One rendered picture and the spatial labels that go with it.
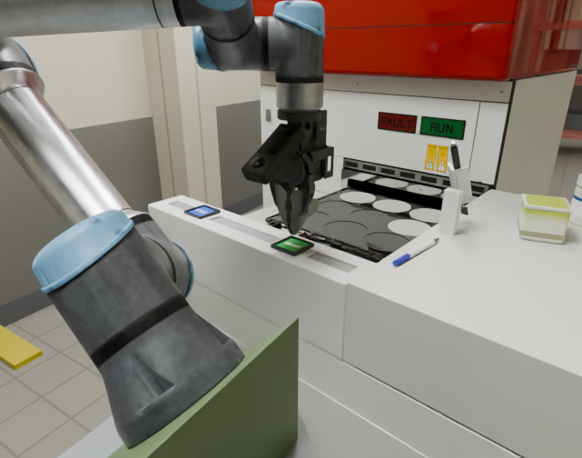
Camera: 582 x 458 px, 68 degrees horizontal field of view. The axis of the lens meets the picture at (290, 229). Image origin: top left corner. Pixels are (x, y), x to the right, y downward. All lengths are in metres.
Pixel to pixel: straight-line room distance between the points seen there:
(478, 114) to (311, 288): 0.66
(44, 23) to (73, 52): 1.97
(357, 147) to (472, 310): 0.81
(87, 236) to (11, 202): 1.99
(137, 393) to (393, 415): 0.41
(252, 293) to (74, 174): 0.37
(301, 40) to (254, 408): 0.49
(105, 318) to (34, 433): 1.51
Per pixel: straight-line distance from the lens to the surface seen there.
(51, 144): 0.71
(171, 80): 2.72
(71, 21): 0.63
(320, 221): 1.06
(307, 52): 0.68
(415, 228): 1.05
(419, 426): 0.73
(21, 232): 2.53
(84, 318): 0.49
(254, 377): 0.46
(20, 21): 0.65
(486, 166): 1.19
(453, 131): 1.20
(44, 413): 2.03
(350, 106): 1.35
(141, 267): 0.49
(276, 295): 0.78
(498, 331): 0.61
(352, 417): 0.80
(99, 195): 0.67
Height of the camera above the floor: 1.29
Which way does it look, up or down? 23 degrees down
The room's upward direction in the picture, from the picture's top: straight up
